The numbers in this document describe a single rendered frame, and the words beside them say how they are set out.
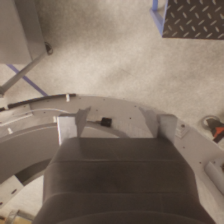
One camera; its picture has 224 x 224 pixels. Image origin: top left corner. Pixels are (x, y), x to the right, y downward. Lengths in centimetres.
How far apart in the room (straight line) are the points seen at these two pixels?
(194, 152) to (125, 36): 90
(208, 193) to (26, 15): 132
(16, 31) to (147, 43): 85
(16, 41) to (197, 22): 97
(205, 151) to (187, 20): 49
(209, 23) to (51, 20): 103
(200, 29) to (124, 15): 67
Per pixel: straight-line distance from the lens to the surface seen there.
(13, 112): 94
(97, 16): 125
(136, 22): 124
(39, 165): 110
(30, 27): 129
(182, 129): 72
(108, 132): 64
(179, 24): 65
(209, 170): 65
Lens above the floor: 122
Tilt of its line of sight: 49 degrees down
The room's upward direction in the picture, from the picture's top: 170 degrees counter-clockwise
